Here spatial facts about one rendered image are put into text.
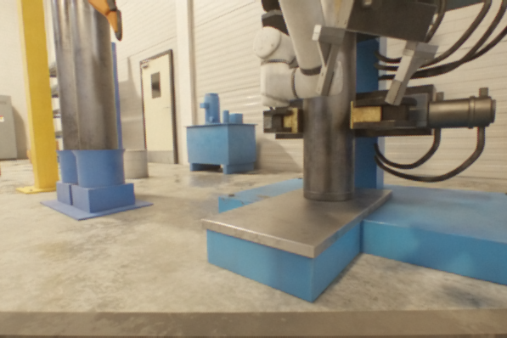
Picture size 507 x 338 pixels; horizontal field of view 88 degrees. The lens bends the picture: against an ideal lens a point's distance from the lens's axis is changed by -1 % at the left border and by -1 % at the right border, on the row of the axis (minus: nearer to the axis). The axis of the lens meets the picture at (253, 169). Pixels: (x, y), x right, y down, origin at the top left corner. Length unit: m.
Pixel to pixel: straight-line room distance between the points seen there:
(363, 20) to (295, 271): 0.56
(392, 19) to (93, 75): 1.63
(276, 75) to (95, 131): 1.26
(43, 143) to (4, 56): 8.63
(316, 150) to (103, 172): 1.24
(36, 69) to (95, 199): 1.65
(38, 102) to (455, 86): 3.75
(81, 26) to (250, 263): 1.61
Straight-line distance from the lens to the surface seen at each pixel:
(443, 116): 1.16
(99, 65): 1.88
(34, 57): 3.14
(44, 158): 3.05
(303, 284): 0.73
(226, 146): 3.28
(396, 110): 1.03
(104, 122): 1.83
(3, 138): 10.65
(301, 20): 0.68
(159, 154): 5.75
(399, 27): 0.50
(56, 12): 2.31
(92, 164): 1.80
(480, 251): 0.99
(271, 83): 0.81
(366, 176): 1.55
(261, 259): 0.78
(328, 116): 1.09
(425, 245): 0.99
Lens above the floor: 0.40
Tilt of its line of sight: 6 degrees down
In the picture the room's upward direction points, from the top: 1 degrees counter-clockwise
